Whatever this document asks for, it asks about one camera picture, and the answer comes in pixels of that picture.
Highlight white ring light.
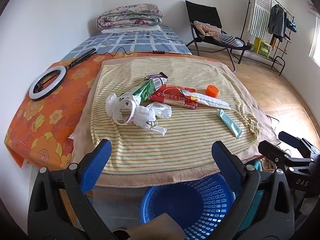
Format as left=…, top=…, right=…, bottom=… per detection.
left=29, top=66, right=67, bottom=102

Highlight pink clothes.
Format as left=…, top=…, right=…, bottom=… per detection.
left=194, top=21, right=223, bottom=37

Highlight blue checked bed sheet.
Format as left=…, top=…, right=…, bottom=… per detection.
left=61, top=26, right=192, bottom=60

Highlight white plastic bag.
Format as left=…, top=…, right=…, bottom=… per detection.
left=105, top=93, right=172, bottom=137

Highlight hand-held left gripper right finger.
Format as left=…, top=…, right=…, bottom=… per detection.
left=211, top=141, right=295, bottom=240

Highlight grey striped garment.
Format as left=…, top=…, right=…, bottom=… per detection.
left=219, top=34, right=247, bottom=47

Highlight teal container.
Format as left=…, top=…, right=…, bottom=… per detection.
left=237, top=160, right=265, bottom=233

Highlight orange plastic cap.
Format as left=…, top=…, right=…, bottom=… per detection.
left=206, top=85, right=220, bottom=98

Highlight brown chocolate bar wrapper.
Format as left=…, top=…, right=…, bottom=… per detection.
left=145, top=72, right=168, bottom=80

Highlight black clothes rack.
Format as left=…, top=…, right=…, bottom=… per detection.
left=240, top=0, right=294, bottom=76

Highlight brown cardboard piece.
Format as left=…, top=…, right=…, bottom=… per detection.
left=125, top=212, right=185, bottom=240

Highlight black cable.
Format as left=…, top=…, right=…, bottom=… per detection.
left=95, top=47, right=180, bottom=55

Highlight red cardboard box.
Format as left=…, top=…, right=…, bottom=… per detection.
left=149, top=84, right=198, bottom=110

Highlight green drink carton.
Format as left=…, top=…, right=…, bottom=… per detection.
left=119, top=77, right=167, bottom=105

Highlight dark grey jacket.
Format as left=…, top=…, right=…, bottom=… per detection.
left=267, top=4, right=288, bottom=42

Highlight white wristband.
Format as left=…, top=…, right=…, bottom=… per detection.
left=112, top=97, right=137, bottom=125

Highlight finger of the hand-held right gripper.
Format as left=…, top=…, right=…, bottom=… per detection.
left=257, top=141, right=315, bottom=173
left=278, top=131, right=320, bottom=161

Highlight teal garment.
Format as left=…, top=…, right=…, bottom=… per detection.
left=286, top=17, right=298, bottom=33

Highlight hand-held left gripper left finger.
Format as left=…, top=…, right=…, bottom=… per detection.
left=27, top=139, right=118, bottom=240

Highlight blue plastic basket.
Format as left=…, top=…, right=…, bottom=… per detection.
left=139, top=172, right=237, bottom=240

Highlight beige towel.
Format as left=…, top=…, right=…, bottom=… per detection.
left=69, top=56, right=280, bottom=188

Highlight green striped hanging towel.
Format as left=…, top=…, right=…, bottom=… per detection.
left=249, top=0, right=273, bottom=38

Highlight yellow crate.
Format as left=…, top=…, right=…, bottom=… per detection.
left=253, top=37, right=272, bottom=56

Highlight black lounge chair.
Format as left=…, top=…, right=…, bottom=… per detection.
left=185, top=0, right=252, bottom=72

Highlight teal tube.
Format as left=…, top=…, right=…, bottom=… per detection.
left=216, top=109, right=243, bottom=138

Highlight folded floral quilt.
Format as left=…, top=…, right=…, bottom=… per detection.
left=97, top=3, right=164, bottom=30

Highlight orange floral blanket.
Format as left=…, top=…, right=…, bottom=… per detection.
left=4, top=52, right=220, bottom=168

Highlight yellow striped towel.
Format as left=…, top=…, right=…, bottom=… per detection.
left=90, top=58, right=259, bottom=174

